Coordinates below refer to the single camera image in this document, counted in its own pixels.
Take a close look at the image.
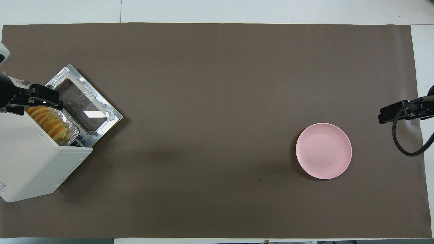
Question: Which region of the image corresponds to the glass oven door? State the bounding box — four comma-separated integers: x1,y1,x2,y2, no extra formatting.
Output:
45,64,124,142

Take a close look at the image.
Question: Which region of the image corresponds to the pink round plate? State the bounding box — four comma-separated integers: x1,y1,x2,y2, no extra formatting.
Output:
296,123,352,180

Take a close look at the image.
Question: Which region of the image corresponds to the golden ridged bread loaf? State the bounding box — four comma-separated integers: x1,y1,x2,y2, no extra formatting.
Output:
25,106,70,141

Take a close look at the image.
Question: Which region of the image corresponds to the brown table mat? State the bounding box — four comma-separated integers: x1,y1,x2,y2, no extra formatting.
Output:
0,23,433,239

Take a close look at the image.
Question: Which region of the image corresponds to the aluminium foil tray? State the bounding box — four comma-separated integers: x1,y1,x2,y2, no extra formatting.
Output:
25,105,80,147

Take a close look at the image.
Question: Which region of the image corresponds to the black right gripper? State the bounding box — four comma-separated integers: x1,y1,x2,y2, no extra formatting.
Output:
378,85,434,124

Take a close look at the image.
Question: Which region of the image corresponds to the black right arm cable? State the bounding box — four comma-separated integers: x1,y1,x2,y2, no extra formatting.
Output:
392,97,434,157

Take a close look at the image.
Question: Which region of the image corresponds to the white toaster oven body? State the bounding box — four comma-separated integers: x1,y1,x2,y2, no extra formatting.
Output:
0,76,94,203

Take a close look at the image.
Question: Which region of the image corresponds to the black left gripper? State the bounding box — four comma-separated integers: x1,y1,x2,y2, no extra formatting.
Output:
0,73,63,114

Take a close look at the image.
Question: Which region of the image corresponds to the metal oven rack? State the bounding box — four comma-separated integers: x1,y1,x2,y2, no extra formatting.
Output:
63,111,94,148

